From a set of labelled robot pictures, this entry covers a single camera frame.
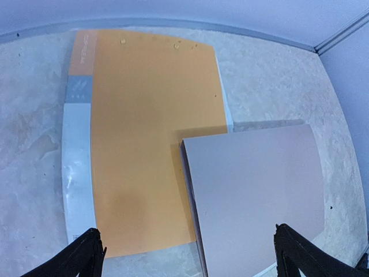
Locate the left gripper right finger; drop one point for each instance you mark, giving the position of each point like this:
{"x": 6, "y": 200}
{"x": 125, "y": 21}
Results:
{"x": 297, "y": 256}

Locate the orange file folder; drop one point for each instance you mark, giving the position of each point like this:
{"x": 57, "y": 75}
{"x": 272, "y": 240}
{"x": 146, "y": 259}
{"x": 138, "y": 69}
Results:
{"x": 131, "y": 99}

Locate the translucent grey plastic sheet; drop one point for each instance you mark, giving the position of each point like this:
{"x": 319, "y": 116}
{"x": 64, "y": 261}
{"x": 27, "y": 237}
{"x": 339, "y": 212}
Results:
{"x": 242, "y": 185}

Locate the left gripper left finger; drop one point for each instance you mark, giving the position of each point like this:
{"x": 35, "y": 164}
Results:
{"x": 83, "y": 257}

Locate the right aluminium frame post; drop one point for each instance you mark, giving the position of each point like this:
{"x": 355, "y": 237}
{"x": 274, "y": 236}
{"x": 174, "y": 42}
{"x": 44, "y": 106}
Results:
{"x": 343, "y": 33}

